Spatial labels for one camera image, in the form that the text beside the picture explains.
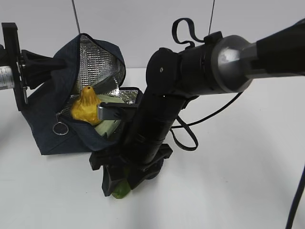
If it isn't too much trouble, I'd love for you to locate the yellow pear-shaped gourd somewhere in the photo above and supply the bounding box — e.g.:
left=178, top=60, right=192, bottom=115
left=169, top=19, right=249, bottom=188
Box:
left=71, top=85, right=102, bottom=125

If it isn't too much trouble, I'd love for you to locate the green-lidded glass food container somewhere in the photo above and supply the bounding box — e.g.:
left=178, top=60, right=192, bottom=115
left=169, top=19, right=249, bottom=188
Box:
left=94, top=94, right=126, bottom=137

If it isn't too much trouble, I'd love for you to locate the navy blue lunch bag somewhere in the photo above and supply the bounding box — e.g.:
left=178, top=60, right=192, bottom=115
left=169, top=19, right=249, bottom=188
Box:
left=22, top=33, right=142, bottom=156

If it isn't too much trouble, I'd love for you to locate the green cucumber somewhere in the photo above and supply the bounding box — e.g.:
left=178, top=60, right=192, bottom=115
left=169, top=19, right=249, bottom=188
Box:
left=112, top=167, right=131, bottom=199

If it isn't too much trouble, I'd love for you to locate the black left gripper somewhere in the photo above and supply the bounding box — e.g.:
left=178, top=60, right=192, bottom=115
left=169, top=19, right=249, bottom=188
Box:
left=1, top=22, right=66, bottom=111

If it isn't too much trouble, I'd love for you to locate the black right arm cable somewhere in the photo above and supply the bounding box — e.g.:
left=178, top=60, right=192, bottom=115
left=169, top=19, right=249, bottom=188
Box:
left=170, top=19, right=241, bottom=151

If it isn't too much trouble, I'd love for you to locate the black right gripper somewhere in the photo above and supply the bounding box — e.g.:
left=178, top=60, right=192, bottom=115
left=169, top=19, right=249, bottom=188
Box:
left=89, top=142, right=173, bottom=197

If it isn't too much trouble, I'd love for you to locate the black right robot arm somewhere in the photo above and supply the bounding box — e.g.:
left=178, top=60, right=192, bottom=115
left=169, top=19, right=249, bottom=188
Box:
left=89, top=19, right=305, bottom=196

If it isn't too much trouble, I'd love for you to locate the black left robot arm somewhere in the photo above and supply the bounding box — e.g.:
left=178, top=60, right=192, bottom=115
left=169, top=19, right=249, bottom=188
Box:
left=0, top=22, right=66, bottom=111

